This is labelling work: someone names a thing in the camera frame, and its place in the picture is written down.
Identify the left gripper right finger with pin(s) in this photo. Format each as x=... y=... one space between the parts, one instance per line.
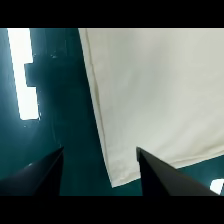
x=163 y=180

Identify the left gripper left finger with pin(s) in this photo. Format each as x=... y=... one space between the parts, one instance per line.
x=40 y=176

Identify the white garment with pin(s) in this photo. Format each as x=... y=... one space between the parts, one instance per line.
x=156 y=96

